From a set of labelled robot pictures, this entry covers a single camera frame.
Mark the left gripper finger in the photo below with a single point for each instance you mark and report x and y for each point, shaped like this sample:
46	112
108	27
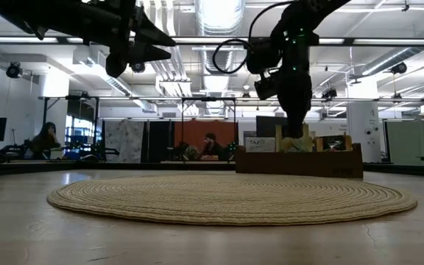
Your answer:
149	54
151	35

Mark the white and orange tea packet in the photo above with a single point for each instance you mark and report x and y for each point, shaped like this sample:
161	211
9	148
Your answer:
260	144

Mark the background black robot arm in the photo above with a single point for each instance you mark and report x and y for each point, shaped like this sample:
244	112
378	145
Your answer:
231	151
13	151
180	150

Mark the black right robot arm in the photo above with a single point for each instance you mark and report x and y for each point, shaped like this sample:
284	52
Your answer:
307	11

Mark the wooden tea organizer box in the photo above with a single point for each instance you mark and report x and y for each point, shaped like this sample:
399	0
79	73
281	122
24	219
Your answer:
300	165

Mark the black ceiling spotlight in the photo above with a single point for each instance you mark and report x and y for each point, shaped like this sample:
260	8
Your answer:
329	93
13	70
399	68
138	68

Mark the white pillar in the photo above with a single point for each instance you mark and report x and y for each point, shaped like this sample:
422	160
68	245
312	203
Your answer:
363	132

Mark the black metal gantry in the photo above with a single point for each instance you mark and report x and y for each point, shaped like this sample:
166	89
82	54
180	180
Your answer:
182	117
44	125

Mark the person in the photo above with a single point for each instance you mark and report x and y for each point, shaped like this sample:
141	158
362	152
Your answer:
44	141
212	147

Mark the black partition panel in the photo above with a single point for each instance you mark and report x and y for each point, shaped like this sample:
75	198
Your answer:
159	141

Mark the patterned grey curtain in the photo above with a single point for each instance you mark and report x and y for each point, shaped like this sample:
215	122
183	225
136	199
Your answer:
123	140

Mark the round woven placemat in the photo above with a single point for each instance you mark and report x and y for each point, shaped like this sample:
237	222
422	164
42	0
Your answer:
234	198

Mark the background potted plant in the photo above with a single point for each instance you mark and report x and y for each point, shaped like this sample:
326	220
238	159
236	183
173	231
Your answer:
192	152

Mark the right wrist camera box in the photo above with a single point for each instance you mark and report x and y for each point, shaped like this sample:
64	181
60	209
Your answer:
263	55

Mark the orange partition wall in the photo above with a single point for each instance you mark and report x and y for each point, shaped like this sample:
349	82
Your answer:
197	129

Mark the grey partition wall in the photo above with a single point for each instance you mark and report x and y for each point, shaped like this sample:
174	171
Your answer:
414	141

